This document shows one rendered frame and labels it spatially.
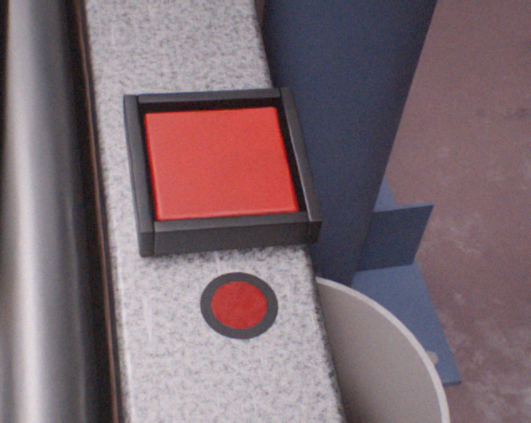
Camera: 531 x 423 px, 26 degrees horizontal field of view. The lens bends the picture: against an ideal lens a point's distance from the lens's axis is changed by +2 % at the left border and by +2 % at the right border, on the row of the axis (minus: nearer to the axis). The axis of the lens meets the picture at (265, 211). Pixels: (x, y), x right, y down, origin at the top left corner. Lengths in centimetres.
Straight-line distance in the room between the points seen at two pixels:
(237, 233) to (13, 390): 11
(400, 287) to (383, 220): 13
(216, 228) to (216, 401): 7
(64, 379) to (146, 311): 4
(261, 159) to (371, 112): 70
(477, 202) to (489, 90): 24
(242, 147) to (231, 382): 11
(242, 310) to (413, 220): 107
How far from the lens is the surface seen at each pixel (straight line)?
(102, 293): 50
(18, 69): 53
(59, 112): 52
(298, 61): 113
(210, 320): 45
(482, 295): 162
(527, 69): 194
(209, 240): 46
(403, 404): 117
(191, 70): 53
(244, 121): 50
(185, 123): 49
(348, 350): 119
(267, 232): 46
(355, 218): 133
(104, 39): 55
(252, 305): 45
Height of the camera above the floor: 130
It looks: 52 degrees down
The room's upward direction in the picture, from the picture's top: 10 degrees clockwise
